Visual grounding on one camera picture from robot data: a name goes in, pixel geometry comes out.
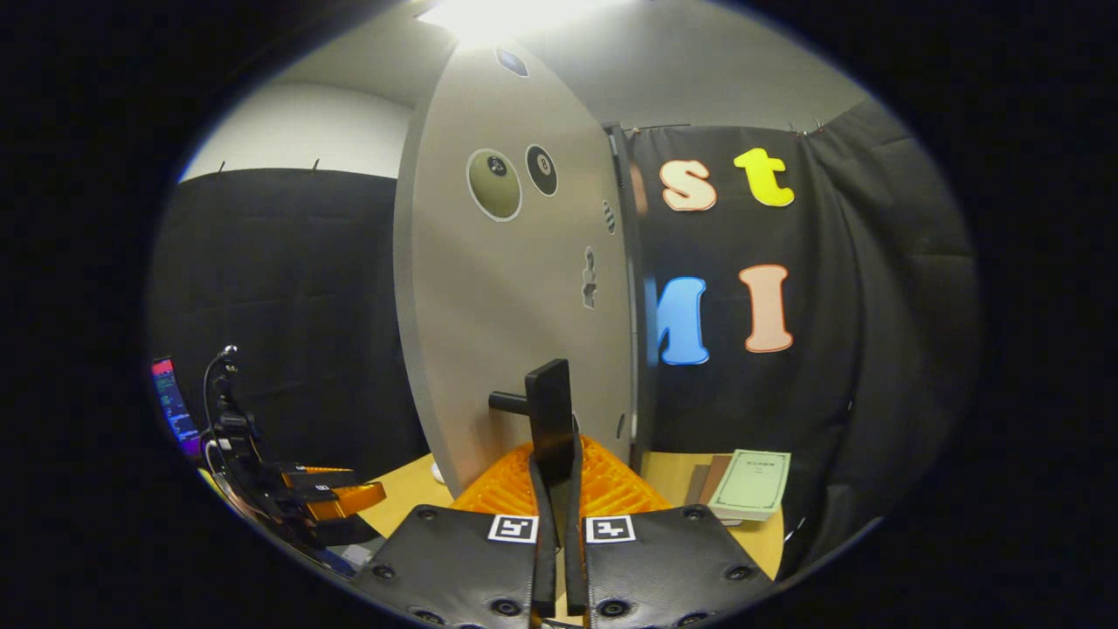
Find lit computer screen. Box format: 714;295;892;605
149;356;204;462

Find beige cabinet door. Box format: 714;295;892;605
392;39;637;501

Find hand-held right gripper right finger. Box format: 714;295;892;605
563;432;778;629

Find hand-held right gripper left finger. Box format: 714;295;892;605
354;437;560;629

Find long ceiling light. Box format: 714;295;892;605
416;0;614;46

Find black backdrop cloth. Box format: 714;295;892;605
147;96;981;579

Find black door handle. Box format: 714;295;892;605
487;358;578;490

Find green notebook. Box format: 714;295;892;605
707;448;793;523

